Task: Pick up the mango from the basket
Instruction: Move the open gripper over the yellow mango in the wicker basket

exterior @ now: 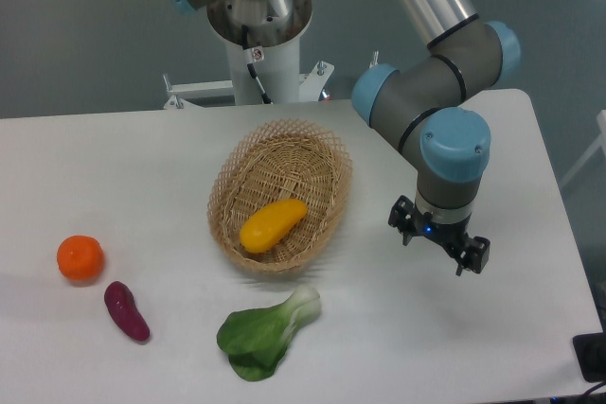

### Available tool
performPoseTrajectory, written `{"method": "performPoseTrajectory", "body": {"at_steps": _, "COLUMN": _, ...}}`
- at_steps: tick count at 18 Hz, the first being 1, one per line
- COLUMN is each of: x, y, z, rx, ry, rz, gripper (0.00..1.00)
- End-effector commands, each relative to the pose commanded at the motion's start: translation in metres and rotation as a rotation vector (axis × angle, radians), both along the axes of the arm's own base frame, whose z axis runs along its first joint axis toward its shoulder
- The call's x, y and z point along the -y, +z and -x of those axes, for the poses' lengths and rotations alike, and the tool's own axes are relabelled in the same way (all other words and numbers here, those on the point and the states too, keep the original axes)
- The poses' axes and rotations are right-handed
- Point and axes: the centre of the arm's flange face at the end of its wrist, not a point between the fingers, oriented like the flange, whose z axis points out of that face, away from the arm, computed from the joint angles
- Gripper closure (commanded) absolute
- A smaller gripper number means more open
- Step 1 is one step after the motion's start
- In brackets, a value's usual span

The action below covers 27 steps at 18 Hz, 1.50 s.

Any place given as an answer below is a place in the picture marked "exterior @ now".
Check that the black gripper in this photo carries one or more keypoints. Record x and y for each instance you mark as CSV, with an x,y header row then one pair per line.
x,y
446,228

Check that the green bok choy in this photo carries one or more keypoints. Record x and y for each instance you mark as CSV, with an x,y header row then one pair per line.
x,y
256,340

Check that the white frame at right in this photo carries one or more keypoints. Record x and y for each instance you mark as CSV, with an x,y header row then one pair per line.
x,y
596,146

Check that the woven wicker basket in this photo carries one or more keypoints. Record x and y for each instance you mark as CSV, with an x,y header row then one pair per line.
x,y
279,160

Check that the purple sweet potato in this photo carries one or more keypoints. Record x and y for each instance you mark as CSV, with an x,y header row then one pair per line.
x,y
122,309

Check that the orange tangerine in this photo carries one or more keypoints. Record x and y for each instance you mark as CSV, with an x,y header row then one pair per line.
x,y
80,258

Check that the yellow mango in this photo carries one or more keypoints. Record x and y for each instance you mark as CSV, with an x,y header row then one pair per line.
x,y
270,224

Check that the black device at table edge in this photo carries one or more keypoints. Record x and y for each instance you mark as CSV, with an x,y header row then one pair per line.
x,y
590,353

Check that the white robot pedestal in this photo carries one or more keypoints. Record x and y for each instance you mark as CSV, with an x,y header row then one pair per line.
x,y
261,39

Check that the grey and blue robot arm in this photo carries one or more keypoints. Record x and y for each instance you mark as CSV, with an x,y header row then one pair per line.
x,y
419,112

